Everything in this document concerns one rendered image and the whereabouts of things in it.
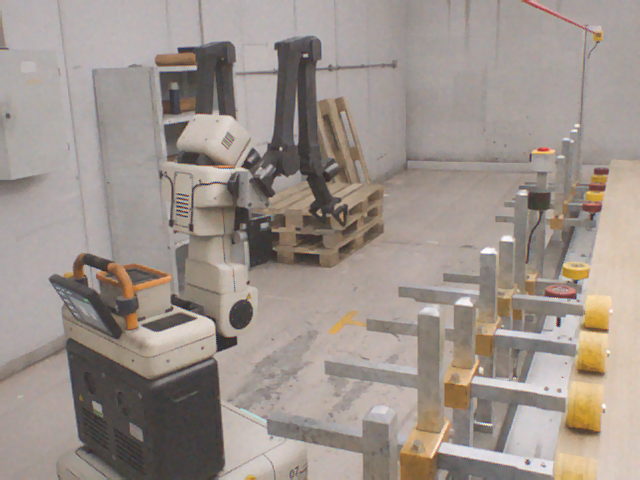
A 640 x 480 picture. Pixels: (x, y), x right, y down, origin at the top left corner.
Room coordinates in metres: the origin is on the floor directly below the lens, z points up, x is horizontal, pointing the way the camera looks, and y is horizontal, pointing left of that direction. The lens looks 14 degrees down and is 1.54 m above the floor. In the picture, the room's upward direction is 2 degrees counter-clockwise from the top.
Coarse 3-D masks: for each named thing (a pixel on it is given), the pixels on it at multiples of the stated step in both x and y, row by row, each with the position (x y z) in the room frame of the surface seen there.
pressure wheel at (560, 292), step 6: (546, 288) 1.85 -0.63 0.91; (552, 288) 1.85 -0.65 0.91; (558, 288) 1.83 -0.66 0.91; (564, 288) 1.85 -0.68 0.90; (570, 288) 1.84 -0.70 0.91; (546, 294) 1.83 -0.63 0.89; (552, 294) 1.81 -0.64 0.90; (558, 294) 1.80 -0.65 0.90; (564, 294) 1.80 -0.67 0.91; (570, 294) 1.80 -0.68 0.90; (558, 318) 1.83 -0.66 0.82; (558, 324) 1.83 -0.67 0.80
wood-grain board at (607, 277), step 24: (624, 168) 3.89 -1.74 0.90; (624, 192) 3.20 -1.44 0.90; (600, 216) 2.73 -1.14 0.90; (624, 216) 2.71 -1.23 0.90; (600, 240) 2.36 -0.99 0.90; (624, 240) 2.35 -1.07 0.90; (600, 264) 2.08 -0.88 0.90; (624, 264) 2.07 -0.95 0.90; (600, 288) 1.85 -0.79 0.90; (624, 288) 1.84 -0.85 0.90; (624, 312) 1.66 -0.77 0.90; (624, 336) 1.50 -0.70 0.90; (576, 360) 1.38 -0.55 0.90; (624, 360) 1.37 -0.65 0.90; (600, 384) 1.27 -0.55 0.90; (624, 384) 1.26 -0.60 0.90; (624, 408) 1.17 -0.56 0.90; (576, 432) 1.09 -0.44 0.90; (600, 432) 1.09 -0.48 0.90; (624, 432) 1.08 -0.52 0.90; (600, 456) 1.01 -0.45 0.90; (624, 456) 1.01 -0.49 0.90
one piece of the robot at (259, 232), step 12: (252, 216) 2.33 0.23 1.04; (264, 216) 2.31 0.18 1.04; (252, 228) 2.25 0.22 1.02; (264, 228) 2.27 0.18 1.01; (240, 240) 2.22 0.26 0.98; (252, 240) 2.24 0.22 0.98; (264, 240) 2.28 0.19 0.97; (252, 252) 2.24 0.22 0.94; (264, 252) 2.28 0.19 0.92; (252, 264) 2.24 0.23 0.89
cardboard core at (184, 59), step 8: (160, 56) 4.63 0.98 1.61; (168, 56) 4.60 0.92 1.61; (176, 56) 4.57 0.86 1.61; (184, 56) 4.55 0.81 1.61; (192, 56) 4.52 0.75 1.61; (160, 64) 4.63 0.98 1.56; (168, 64) 4.61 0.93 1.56; (176, 64) 4.58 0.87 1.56; (184, 64) 4.56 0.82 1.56; (192, 64) 4.54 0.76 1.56
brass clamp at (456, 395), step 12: (456, 372) 1.20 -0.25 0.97; (468, 372) 1.20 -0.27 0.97; (480, 372) 1.25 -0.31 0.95; (444, 384) 1.16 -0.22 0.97; (456, 384) 1.15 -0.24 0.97; (468, 384) 1.15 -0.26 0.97; (444, 396) 1.16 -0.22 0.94; (456, 396) 1.15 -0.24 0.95; (468, 396) 1.16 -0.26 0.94; (456, 408) 1.15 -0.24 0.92
